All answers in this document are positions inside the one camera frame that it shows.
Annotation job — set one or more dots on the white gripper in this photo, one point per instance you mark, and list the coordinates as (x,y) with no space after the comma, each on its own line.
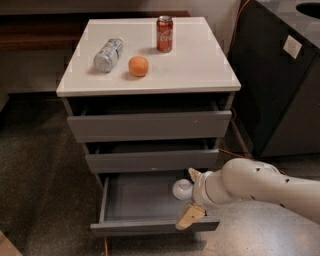
(199,190)

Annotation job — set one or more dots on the grey bottom drawer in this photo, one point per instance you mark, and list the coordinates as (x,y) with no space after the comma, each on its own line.
(142,204)

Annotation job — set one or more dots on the grey drawer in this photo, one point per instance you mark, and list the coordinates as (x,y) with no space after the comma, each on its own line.
(142,204)
(90,121)
(144,156)

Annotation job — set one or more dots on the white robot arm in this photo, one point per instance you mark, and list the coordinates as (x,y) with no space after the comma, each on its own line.
(240,180)

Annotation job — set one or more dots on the grey middle drawer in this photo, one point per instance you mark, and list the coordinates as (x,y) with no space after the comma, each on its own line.
(144,156)

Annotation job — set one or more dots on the white top drawer cabinet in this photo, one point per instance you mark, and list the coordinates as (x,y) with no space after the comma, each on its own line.
(195,74)

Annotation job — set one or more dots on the grey top drawer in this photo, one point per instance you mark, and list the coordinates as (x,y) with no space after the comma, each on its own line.
(90,121)

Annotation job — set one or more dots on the orange fruit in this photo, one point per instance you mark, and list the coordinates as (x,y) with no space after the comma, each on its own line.
(138,66)

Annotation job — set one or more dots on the silver lying can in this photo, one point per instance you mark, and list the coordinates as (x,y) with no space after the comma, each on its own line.
(108,55)

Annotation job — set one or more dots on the dark grey cabinet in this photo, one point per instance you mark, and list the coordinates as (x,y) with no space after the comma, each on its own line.
(277,107)

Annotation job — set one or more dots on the red cola can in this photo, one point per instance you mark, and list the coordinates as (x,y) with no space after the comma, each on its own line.
(164,33)

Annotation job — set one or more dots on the white label sticker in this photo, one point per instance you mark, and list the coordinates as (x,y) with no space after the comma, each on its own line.
(292,47)

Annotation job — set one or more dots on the dark wooden bench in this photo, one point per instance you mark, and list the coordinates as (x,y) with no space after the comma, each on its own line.
(58,31)

